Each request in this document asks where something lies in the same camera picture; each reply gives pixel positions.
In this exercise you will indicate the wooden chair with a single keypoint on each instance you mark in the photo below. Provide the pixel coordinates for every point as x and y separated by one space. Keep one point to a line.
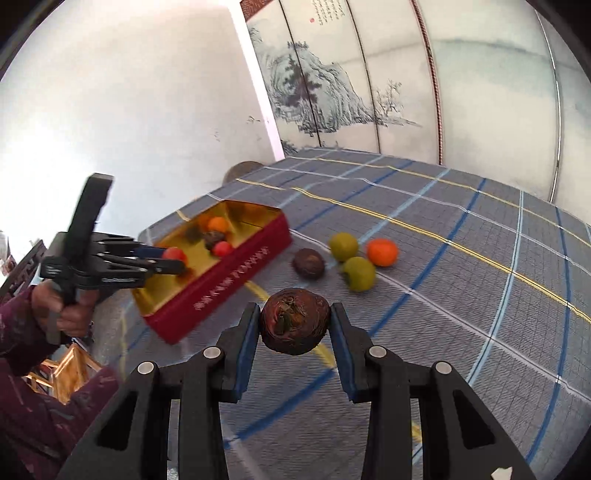
62 379

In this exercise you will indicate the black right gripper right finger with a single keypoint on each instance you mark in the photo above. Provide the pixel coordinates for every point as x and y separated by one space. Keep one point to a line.
461 437

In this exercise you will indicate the green round fruit far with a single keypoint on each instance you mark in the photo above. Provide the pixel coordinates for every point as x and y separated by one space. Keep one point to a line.
343 246

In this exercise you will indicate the red tomato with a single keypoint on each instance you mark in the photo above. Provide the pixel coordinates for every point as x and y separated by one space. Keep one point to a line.
222 249
174 253

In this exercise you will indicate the painted folding screen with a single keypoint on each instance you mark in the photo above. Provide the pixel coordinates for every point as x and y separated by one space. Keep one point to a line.
486 87

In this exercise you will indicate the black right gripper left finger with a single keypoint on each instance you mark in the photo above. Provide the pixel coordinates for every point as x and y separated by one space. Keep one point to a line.
129 438

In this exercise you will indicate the red gold toffee tin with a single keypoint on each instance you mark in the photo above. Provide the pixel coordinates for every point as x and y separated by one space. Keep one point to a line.
173 305

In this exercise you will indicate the left hand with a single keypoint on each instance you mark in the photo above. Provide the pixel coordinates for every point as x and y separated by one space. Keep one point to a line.
73 320

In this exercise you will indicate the dark brown mangosteen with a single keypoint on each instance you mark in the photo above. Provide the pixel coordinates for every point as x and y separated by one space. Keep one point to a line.
308 263
294 321

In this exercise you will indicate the green round fruit near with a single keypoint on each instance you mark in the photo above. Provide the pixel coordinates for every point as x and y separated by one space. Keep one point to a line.
359 274

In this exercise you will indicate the plaid grey tablecloth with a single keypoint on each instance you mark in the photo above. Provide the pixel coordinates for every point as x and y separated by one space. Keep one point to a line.
489 278

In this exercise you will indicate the orange mandarin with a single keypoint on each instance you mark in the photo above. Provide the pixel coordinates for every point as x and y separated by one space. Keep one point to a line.
218 224
382 252

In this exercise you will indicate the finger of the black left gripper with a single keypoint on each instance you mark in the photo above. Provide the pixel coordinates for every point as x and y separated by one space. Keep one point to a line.
138 251
147 266

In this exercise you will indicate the green round fruit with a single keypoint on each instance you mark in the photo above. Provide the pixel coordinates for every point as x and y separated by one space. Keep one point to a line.
343 246
359 274

